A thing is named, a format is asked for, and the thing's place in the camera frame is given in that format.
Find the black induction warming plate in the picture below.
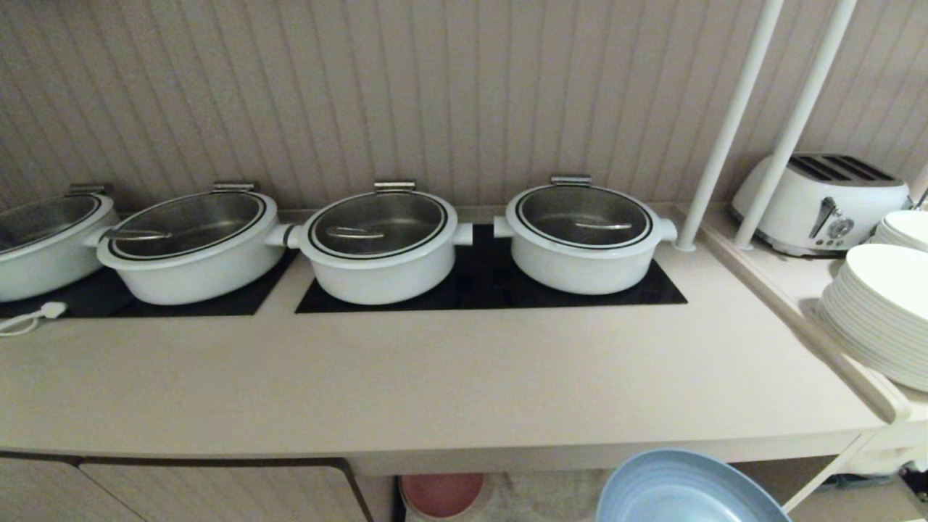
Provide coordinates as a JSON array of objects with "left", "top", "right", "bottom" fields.
[
  {"left": 294, "top": 224, "right": 688, "bottom": 315},
  {"left": 0, "top": 249, "right": 299, "bottom": 319}
]

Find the pink plate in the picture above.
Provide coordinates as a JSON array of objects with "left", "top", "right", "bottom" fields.
[{"left": 400, "top": 473, "right": 486, "bottom": 520}]

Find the light blue plate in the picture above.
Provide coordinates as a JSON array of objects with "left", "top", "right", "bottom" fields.
[{"left": 595, "top": 449, "right": 793, "bottom": 522}]

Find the white oval chafing pot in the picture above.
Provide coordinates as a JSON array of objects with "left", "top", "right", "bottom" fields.
[{"left": 84, "top": 190, "right": 294, "bottom": 306}]

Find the glass oval pot lid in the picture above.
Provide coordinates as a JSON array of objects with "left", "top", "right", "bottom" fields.
[{"left": 101, "top": 182, "right": 269, "bottom": 261}]

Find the white support pole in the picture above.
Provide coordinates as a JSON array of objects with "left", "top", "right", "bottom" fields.
[
  {"left": 675, "top": 0, "right": 785, "bottom": 252},
  {"left": 734, "top": 0, "right": 858, "bottom": 251}
]

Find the beige cabinet door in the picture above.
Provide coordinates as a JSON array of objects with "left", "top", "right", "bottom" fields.
[
  {"left": 78, "top": 464, "right": 373, "bottom": 522},
  {"left": 0, "top": 457, "right": 128, "bottom": 522}
]

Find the white toaster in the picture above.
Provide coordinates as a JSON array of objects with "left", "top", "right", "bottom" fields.
[{"left": 731, "top": 152, "right": 911, "bottom": 257}]

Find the stack of white plates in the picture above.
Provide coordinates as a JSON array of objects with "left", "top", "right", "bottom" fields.
[
  {"left": 816, "top": 243, "right": 928, "bottom": 393},
  {"left": 870, "top": 210, "right": 928, "bottom": 254}
]

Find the white power plug cable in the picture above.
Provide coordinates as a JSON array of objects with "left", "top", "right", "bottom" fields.
[{"left": 0, "top": 301, "right": 68, "bottom": 338}]

